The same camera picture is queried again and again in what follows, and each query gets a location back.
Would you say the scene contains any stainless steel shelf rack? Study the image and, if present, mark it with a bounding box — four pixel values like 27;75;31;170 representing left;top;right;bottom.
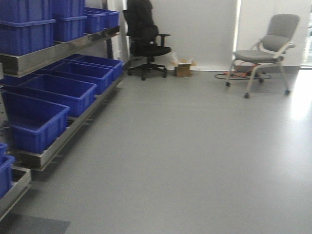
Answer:
0;0;122;216

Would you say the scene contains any blue bin top shelf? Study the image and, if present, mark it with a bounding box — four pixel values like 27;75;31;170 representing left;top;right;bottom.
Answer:
0;19;56;56

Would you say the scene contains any small cardboard box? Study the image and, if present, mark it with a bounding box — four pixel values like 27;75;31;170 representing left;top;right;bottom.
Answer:
174;58;196;78

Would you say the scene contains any black office chair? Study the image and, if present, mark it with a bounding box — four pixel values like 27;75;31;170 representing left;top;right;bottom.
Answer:
123;0;171;80

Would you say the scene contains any grey office chair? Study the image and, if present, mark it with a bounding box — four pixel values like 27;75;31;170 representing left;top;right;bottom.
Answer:
225;14;300;98

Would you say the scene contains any orange cable on floor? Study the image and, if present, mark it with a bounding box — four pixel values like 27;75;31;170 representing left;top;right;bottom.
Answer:
214;60;272;80

